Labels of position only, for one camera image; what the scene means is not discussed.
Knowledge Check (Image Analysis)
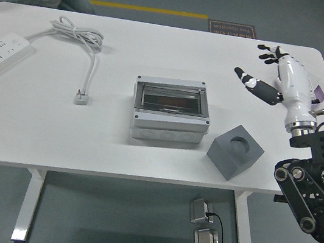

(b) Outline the dark floor sign mat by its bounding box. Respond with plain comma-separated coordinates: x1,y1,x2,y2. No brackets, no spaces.
206,18,259,40

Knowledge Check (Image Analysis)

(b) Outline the white power cord with plug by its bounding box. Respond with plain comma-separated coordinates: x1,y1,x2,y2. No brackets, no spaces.
16,10,107,108

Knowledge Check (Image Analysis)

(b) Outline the clear plastic bag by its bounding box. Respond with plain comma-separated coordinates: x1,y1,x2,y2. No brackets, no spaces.
305,69,323,91

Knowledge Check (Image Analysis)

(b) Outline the white table leg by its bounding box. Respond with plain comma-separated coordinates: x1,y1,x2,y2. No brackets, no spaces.
9,166,48,243
227,188,264,243

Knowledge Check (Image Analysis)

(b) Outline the grey plastic junction box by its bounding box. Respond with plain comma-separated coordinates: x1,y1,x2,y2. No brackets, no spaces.
125,71,217,150

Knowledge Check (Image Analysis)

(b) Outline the grey block with round hole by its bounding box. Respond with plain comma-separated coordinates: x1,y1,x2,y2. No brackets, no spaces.
202,120,269,186

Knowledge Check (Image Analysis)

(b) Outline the metal foot pedal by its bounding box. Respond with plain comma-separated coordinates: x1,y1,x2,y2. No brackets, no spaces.
191,225,224,243
187,196,217,227

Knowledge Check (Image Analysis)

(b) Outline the transparent hinged box lid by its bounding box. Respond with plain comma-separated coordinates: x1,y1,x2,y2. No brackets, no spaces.
133,79,211,122

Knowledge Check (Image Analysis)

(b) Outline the robot right hand white shell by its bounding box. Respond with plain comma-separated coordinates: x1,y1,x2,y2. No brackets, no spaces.
225,40,324,136

